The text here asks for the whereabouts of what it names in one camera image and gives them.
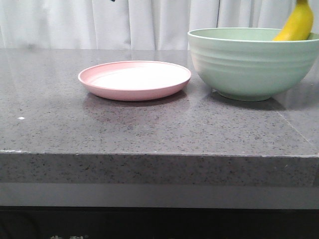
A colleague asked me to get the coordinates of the yellow banana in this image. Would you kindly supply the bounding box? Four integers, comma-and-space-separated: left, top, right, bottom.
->
272, 0, 314, 41

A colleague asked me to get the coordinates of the pink plate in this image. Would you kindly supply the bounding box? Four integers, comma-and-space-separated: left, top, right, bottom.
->
78, 60, 191, 101

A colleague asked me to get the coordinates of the green bowl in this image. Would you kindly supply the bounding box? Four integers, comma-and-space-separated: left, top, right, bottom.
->
187, 27, 319, 101

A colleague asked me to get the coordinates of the white curtain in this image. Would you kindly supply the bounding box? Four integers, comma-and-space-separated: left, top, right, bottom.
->
0, 0, 319, 51

